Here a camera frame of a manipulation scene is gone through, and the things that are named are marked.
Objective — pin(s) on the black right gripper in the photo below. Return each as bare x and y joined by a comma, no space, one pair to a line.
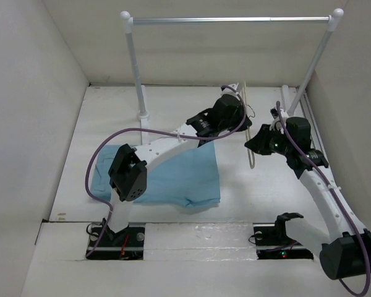
258,143

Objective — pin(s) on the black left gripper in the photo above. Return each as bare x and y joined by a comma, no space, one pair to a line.
245,124

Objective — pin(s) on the light blue trousers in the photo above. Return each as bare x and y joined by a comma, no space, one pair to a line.
189,180

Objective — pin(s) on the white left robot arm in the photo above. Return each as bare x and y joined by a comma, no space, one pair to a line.
129,170

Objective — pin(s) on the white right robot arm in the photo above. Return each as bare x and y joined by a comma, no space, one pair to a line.
344,250

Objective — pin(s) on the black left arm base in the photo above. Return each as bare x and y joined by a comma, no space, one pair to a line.
127,244

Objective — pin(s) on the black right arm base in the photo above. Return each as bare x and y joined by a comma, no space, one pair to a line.
272,242

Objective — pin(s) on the white foam block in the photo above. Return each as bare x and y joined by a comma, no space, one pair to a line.
202,242

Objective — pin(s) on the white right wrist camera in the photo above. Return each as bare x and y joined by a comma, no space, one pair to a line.
276,123

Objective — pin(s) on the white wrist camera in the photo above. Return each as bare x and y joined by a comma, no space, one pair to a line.
233,89
276,123

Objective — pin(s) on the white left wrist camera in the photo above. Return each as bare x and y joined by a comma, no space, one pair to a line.
233,89

